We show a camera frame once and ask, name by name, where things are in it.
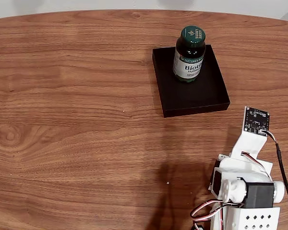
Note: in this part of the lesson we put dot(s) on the green pill bottle white label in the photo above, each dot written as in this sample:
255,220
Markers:
188,69

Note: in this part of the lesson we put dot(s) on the shallow black cardboard box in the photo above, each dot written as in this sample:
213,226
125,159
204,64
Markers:
194,95

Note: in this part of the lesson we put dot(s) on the camera board on white mount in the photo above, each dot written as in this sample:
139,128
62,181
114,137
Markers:
250,143

